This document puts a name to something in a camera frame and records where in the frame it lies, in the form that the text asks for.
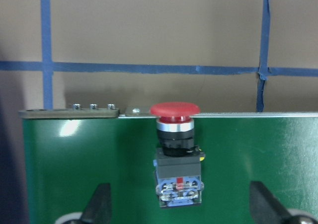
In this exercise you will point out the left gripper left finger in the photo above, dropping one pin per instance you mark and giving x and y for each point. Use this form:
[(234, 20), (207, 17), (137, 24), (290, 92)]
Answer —
[(98, 209)]

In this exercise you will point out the green conveyor belt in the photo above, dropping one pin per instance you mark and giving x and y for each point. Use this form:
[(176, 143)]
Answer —
[(69, 152)]

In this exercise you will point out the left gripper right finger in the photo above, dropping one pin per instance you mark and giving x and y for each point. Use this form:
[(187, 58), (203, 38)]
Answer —
[(265, 208)]

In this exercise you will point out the red mushroom push button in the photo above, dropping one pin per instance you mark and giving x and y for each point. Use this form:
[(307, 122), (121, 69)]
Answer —
[(178, 159)]

